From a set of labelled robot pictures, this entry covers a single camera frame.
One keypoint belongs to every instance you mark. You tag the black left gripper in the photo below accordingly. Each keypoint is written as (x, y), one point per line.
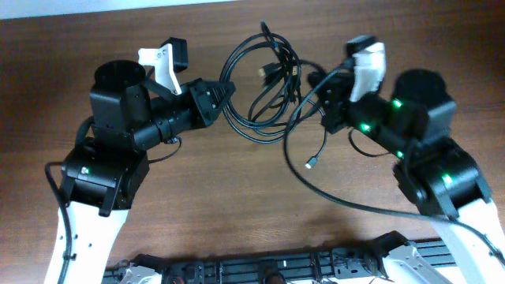
(211, 111)

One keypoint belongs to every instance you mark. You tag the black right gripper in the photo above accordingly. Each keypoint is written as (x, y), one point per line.
(336, 104)

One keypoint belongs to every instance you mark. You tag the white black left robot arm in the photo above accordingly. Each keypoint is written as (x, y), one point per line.
(131, 114)

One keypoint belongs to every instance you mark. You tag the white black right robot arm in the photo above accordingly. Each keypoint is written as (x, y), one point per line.
(434, 173)

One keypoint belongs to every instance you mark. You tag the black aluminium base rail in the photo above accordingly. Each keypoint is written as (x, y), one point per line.
(311, 266)

